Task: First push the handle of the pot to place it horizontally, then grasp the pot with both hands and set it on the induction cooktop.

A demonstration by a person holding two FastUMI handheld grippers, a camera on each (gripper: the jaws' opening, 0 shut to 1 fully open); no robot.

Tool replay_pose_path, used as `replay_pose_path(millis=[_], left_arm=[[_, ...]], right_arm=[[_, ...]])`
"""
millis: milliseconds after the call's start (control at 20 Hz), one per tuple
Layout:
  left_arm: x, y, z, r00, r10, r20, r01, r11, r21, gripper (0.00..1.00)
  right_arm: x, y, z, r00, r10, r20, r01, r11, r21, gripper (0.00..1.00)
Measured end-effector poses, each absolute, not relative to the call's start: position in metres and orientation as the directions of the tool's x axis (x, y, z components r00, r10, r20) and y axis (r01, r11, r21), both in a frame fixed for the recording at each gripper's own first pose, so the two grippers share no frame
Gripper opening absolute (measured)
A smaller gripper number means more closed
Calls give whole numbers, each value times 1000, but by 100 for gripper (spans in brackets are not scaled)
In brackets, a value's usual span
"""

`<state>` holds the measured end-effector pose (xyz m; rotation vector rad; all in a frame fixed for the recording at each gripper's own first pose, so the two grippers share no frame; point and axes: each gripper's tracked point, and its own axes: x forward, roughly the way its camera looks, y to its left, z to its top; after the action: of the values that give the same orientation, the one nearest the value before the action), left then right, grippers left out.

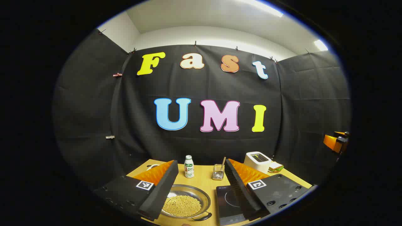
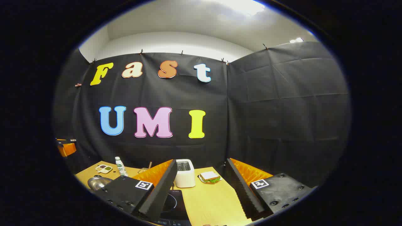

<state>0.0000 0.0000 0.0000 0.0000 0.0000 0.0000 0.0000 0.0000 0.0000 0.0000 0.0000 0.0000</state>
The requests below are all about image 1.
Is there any black induction cooktop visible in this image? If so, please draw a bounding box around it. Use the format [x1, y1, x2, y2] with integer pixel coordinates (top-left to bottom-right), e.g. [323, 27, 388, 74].
[215, 185, 249, 226]

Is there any stainless steel pot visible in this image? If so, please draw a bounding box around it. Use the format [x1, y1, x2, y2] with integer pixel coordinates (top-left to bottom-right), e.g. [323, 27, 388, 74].
[160, 184, 213, 222]

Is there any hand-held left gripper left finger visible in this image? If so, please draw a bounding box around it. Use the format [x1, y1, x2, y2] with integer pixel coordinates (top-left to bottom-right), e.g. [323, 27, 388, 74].
[94, 160, 179, 221]

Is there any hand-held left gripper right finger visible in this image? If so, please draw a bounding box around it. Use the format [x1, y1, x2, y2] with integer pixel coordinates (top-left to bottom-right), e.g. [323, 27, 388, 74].
[225, 159, 314, 221]

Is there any black backdrop cloth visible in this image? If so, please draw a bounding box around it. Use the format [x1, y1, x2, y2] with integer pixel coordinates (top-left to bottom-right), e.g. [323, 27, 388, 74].
[53, 29, 351, 189]

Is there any ceiling light strip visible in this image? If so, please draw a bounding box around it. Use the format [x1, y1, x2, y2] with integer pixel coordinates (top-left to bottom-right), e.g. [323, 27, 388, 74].
[313, 39, 329, 51]

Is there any wire utensil basket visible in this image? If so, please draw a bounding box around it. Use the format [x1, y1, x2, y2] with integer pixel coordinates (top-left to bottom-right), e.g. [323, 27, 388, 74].
[212, 164, 225, 180]

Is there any white drink bottle green label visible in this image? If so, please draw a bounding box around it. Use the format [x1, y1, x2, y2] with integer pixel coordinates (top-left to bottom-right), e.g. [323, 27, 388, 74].
[184, 155, 194, 178]

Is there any white toaster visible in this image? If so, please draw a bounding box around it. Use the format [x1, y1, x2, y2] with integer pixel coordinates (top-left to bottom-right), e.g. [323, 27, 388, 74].
[244, 152, 272, 174]

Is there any pile of soybeans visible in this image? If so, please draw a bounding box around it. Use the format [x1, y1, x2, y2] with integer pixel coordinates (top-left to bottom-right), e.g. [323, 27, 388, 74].
[162, 195, 202, 217]

